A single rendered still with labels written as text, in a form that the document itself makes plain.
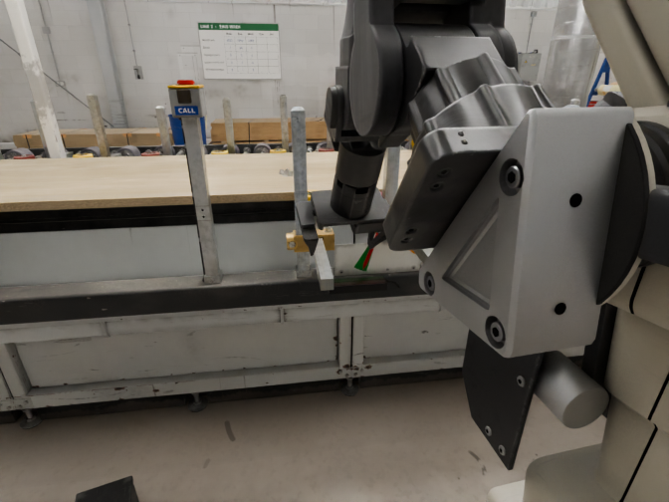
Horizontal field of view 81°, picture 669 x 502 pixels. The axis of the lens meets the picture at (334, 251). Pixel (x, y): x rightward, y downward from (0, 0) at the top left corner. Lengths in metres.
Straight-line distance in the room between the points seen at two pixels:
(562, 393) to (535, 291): 0.20
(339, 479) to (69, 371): 1.07
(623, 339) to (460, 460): 1.29
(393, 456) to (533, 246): 1.44
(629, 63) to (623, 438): 0.29
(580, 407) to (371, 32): 0.33
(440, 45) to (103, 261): 1.33
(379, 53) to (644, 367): 0.29
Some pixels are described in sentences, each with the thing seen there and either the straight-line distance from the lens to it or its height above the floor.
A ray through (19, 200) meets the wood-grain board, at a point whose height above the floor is 0.90.
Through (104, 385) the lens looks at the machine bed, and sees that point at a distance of 1.80.
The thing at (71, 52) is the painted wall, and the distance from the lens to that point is 8.91.
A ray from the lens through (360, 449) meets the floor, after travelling 1.60.
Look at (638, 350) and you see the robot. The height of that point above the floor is 1.05.
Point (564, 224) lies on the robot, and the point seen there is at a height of 1.18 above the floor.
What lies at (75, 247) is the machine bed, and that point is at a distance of 1.49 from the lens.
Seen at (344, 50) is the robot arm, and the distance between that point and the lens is 0.45.
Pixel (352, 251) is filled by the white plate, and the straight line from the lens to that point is 1.13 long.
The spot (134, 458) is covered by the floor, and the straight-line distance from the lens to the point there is 1.73.
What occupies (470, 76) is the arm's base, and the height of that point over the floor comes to 1.24.
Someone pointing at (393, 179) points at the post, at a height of 0.98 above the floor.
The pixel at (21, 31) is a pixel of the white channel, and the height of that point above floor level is 1.41.
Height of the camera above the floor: 1.24
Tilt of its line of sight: 24 degrees down
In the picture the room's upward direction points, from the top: straight up
